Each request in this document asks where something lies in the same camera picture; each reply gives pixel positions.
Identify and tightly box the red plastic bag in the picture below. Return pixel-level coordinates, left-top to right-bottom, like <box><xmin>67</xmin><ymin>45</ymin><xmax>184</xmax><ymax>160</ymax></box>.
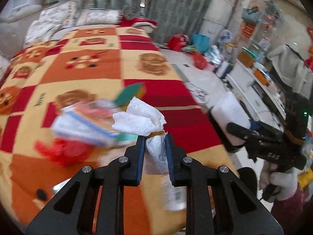
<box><xmin>192</xmin><ymin>52</ymin><xmax>207</xmax><ymax>70</ymax></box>
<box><xmin>34</xmin><ymin>138</ymin><xmax>94</xmax><ymax>168</ymax></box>

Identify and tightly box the white tissue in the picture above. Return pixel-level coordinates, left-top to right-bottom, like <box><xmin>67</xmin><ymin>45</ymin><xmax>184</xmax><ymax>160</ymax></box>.
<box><xmin>112</xmin><ymin>97</ymin><xmax>169</xmax><ymax>175</ymax></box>

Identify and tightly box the white gloved right hand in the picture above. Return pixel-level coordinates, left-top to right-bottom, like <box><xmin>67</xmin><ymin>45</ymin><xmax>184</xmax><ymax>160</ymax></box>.
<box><xmin>259</xmin><ymin>161</ymin><xmax>301</xmax><ymax>201</ymax></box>

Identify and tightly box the white tv cabinet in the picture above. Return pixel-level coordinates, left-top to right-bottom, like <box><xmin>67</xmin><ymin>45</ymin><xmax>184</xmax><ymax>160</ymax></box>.
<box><xmin>226</xmin><ymin>61</ymin><xmax>285</xmax><ymax>131</ymax></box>

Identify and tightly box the grey cloth on tv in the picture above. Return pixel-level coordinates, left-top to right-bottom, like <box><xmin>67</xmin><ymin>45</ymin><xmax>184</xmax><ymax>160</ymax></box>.
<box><xmin>266</xmin><ymin>45</ymin><xmax>312</xmax><ymax>99</ymax></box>

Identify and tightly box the white blue snack packet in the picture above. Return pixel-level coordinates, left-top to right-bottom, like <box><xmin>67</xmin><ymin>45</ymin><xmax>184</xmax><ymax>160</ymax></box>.
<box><xmin>51</xmin><ymin>99</ymin><xmax>128</xmax><ymax>147</ymax></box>

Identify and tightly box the red plastic bag on floor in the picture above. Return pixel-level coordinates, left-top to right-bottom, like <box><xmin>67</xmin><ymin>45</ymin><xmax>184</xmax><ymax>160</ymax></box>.
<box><xmin>192</xmin><ymin>52</ymin><xmax>207</xmax><ymax>70</ymax></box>

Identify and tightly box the blue shopping bag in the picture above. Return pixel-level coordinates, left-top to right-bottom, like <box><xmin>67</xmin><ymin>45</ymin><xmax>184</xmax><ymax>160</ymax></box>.
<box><xmin>192</xmin><ymin>34</ymin><xmax>211</xmax><ymax>54</ymax></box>

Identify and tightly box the green yellow sponge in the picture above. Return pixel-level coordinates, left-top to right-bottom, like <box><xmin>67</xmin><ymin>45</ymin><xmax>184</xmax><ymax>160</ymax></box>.
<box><xmin>113</xmin><ymin>83</ymin><xmax>146</xmax><ymax>107</ymax></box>

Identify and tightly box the checkered orange red blanket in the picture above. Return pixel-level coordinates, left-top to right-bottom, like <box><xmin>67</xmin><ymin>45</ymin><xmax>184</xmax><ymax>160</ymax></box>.
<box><xmin>1</xmin><ymin>26</ymin><xmax>233</xmax><ymax>230</ymax></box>

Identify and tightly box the red shopping bag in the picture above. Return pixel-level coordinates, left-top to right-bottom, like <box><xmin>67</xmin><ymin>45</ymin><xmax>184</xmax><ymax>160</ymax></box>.
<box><xmin>167</xmin><ymin>33</ymin><xmax>189</xmax><ymax>52</ymax></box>

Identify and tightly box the white patterned pillow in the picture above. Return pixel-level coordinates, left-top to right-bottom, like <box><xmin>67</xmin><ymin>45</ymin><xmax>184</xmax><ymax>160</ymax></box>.
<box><xmin>23</xmin><ymin>0</ymin><xmax>77</xmax><ymax>47</ymax></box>
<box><xmin>76</xmin><ymin>8</ymin><xmax>122</xmax><ymax>26</ymax></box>

